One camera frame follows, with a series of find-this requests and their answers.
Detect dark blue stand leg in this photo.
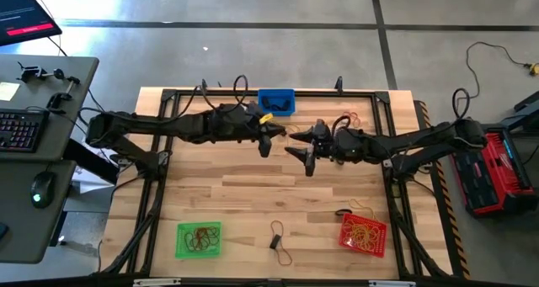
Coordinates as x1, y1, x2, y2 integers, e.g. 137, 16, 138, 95
499, 89, 539, 132

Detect red black tool case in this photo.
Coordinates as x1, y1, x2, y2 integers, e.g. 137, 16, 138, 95
453, 129, 538, 219

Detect black monitor red bar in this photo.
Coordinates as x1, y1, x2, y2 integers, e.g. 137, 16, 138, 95
0, 0, 63, 47

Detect black computer mouse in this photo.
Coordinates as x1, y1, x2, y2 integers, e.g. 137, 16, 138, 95
29, 171, 57, 210

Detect grey desk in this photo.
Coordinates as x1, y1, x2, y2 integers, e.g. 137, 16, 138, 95
0, 159, 77, 265
0, 54, 100, 162

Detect white papers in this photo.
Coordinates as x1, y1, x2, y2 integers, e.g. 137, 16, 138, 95
70, 149, 119, 195

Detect red plastic basket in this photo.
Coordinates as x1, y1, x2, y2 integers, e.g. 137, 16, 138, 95
338, 212, 388, 259

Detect silver edge bracket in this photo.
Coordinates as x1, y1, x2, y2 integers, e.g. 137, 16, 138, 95
132, 278, 183, 287
368, 279, 417, 287

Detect blue plastic basket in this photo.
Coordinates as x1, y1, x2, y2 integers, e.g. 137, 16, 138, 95
257, 88, 296, 117

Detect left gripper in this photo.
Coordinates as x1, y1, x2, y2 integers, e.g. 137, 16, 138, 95
208, 104, 288, 158

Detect green plastic basket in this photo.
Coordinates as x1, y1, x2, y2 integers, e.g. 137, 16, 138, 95
174, 221, 223, 260

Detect black keyboard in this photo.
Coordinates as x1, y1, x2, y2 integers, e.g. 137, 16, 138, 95
0, 109, 50, 154

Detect pale sticky note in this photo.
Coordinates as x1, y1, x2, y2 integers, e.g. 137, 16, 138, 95
0, 82, 21, 103

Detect black desk clamp mount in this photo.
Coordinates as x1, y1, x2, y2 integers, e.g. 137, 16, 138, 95
45, 76, 82, 112
17, 61, 67, 84

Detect black floor cable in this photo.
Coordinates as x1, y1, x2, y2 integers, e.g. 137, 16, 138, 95
456, 40, 530, 111

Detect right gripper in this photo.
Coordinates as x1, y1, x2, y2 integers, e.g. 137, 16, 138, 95
285, 119, 382, 178

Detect black binder clip with band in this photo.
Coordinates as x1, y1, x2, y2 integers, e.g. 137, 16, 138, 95
269, 219, 294, 267

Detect yellow black hazard strip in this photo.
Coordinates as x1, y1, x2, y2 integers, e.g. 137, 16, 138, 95
414, 99, 472, 280

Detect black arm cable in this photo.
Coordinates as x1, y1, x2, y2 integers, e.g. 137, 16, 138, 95
451, 88, 472, 120
77, 74, 250, 124

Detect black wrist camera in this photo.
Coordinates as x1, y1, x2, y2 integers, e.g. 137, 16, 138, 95
245, 101, 264, 119
312, 118, 332, 139

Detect black aluminium table frame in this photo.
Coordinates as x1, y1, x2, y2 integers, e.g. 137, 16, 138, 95
99, 88, 454, 279

